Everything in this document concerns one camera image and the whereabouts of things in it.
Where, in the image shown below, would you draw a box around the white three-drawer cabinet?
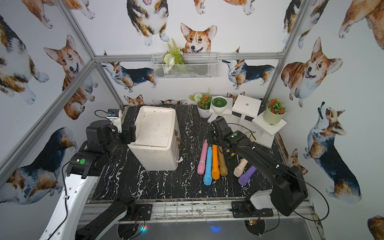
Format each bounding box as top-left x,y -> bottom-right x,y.
128,106 -> 182,171

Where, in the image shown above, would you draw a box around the tan toy microphone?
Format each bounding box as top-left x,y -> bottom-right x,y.
218,147 -> 228,177

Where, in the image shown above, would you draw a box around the cream toy microphone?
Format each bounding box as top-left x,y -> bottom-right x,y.
233,159 -> 248,178

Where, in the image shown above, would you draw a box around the pink toy microphone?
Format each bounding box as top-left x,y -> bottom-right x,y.
197,140 -> 209,175

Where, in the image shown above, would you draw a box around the purple toy microphone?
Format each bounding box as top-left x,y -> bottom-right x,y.
238,166 -> 257,186

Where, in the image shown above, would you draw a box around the blue toy microphone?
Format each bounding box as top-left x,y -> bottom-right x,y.
204,147 -> 213,186

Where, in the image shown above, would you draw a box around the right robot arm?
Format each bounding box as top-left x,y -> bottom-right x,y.
211,117 -> 308,216

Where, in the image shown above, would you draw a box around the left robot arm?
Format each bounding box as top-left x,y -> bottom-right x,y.
40,120 -> 136,240

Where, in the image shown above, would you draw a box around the white tiered display stand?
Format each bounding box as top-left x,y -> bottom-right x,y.
208,95 -> 287,149

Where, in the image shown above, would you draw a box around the white cup green inside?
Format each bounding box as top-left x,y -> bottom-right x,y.
211,96 -> 228,114

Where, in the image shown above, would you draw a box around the potted plant red white flowers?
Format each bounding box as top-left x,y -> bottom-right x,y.
190,89 -> 212,119

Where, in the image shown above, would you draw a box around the green pot red flowers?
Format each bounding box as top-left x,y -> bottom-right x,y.
263,98 -> 287,125

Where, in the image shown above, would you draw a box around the green fern with white flower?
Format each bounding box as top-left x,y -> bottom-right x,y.
163,39 -> 185,74

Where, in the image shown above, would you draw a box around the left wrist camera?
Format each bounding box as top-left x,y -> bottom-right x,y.
86,109 -> 122,155

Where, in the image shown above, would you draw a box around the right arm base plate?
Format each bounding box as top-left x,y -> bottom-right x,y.
229,201 -> 274,218

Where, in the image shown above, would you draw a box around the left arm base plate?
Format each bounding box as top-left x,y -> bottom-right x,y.
118,203 -> 153,222

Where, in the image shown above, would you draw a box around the white wire wall basket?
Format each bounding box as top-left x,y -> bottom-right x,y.
151,53 -> 219,79

